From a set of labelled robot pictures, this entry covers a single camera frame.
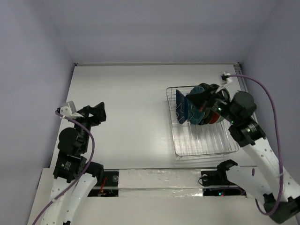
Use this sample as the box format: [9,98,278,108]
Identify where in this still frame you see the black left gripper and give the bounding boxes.
[71,101,105,151]

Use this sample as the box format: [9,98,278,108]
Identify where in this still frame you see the dark blue teardrop plate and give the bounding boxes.
[176,90,188,124]

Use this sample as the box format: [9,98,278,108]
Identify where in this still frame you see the teal embossed scalloped plate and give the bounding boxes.
[187,86,205,125]

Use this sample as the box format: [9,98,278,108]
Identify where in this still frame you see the beige plate with brown rim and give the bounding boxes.
[198,109,213,126]

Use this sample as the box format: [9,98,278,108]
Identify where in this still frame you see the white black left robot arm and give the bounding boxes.
[39,101,106,225]

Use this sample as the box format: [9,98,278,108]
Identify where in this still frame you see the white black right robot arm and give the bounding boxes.
[186,86,300,224]

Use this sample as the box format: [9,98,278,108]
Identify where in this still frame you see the red and teal glazed plate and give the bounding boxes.
[209,112,220,124]

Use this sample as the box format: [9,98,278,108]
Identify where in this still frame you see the green plate with white rim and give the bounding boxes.
[216,116,226,123]

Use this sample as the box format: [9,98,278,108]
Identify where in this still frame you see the silver foil covered bar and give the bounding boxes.
[118,169,203,197]

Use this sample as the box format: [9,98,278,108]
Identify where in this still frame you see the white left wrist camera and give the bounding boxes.
[58,101,83,119]

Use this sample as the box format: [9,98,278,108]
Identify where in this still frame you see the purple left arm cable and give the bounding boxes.
[31,111,95,225]

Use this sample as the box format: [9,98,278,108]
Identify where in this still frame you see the chrome wire dish rack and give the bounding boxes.
[166,86,239,160]

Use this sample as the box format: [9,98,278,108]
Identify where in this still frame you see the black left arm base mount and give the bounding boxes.
[88,170,119,197]

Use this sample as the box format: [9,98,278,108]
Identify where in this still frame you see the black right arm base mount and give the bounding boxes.
[198,171,232,187]

